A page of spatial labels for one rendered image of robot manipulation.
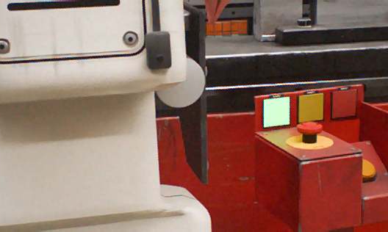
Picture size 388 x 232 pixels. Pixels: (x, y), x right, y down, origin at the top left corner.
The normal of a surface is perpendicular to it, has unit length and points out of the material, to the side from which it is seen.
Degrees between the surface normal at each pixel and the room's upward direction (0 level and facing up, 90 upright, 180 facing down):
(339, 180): 90
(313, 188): 90
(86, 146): 82
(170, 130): 90
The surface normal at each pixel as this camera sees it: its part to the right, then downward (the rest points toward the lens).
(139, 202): 0.35, 0.14
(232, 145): 0.16, 0.26
